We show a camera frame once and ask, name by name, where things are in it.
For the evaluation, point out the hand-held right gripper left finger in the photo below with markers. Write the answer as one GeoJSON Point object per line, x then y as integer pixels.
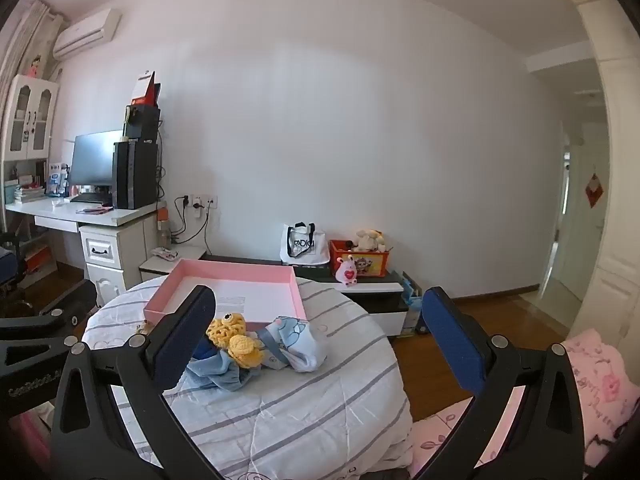
{"type": "Point", "coordinates": [180, 340]}

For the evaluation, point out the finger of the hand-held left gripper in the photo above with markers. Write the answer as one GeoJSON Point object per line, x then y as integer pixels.
{"type": "Point", "coordinates": [75, 300]}

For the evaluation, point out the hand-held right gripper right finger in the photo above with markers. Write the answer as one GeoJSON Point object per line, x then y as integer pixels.
{"type": "Point", "coordinates": [450, 340]}

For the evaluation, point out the blue crocheted piece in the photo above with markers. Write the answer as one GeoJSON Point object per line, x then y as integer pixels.
{"type": "Point", "coordinates": [205, 350]}

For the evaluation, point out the yellow crocheted toy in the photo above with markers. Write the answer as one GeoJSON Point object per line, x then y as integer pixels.
{"type": "Point", "coordinates": [225, 332]}

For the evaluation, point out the light blue sock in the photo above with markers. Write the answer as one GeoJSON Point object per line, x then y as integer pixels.
{"type": "Point", "coordinates": [220, 375]}

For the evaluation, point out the pink shallow tray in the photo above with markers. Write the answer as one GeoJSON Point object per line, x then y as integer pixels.
{"type": "Point", "coordinates": [260, 295]}

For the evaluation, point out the blue cartoon print cloth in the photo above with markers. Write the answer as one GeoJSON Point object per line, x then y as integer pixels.
{"type": "Point", "coordinates": [295, 340]}

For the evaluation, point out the white drawer cabinet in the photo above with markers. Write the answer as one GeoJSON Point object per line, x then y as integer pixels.
{"type": "Point", "coordinates": [107, 270]}

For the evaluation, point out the bright pink cloth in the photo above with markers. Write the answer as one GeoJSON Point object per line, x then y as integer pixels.
{"type": "Point", "coordinates": [30, 435]}

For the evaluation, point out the orange box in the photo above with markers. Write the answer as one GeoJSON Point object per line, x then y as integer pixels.
{"type": "Point", "coordinates": [37, 260]}

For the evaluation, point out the black office chair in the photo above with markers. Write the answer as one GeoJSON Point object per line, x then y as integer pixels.
{"type": "Point", "coordinates": [7, 265]}

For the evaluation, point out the black and white tv stand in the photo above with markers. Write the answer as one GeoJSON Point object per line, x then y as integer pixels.
{"type": "Point", "coordinates": [380, 305]}

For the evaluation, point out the white low shelf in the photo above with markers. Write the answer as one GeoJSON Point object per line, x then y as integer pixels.
{"type": "Point", "coordinates": [185, 254]}

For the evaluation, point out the small patterned packet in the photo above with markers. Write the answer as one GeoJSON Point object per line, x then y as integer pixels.
{"type": "Point", "coordinates": [165, 254]}

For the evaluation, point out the pink pens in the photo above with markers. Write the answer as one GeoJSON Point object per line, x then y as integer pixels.
{"type": "Point", "coordinates": [95, 209]}

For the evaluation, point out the black keyboard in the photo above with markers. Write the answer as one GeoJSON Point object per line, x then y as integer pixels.
{"type": "Point", "coordinates": [90, 199]}

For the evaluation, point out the red toy box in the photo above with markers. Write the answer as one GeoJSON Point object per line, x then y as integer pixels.
{"type": "Point", "coordinates": [372, 264]}

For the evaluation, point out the orange capped bottle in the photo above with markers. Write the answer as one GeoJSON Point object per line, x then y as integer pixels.
{"type": "Point", "coordinates": [163, 230]}

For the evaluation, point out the stack of books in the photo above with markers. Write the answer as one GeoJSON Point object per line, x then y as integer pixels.
{"type": "Point", "coordinates": [30, 192]}

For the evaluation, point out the blue and white carton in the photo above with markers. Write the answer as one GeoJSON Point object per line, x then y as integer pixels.
{"type": "Point", "coordinates": [57, 180]}

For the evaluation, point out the pink plush toy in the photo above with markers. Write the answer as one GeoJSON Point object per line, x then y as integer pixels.
{"type": "Point", "coordinates": [346, 272]}

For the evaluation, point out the beige plush toy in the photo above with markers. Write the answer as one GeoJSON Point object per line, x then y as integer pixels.
{"type": "Point", "coordinates": [367, 241]}

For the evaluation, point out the black computer tower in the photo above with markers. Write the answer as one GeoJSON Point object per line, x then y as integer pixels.
{"type": "Point", "coordinates": [135, 175]}

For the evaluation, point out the black computer monitor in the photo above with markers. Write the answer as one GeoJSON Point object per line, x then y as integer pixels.
{"type": "Point", "coordinates": [95, 157]}

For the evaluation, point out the pink floral cushion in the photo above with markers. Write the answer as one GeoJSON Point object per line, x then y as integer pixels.
{"type": "Point", "coordinates": [595, 385]}

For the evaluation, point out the white tote bag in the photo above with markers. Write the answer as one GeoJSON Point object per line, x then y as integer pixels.
{"type": "Point", "coordinates": [302, 250]}

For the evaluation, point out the black box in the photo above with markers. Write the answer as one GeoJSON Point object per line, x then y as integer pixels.
{"type": "Point", "coordinates": [145, 122]}

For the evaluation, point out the white glass door cabinet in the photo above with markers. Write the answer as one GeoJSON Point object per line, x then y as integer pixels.
{"type": "Point", "coordinates": [29, 110]}

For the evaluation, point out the red door ornament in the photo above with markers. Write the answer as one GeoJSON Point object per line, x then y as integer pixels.
{"type": "Point", "coordinates": [594, 191]}

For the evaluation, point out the red and white carton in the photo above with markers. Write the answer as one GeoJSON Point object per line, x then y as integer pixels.
{"type": "Point", "coordinates": [145, 91]}

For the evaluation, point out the small red doll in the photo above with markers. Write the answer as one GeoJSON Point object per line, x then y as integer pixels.
{"type": "Point", "coordinates": [35, 66]}

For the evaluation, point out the beige curtain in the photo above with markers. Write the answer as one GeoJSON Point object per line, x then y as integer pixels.
{"type": "Point", "coordinates": [25, 45]}

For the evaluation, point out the white air conditioner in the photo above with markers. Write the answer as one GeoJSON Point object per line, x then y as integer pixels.
{"type": "Point", "coordinates": [85, 35]}

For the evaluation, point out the white wall socket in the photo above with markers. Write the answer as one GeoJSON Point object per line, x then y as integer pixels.
{"type": "Point", "coordinates": [207, 202]}

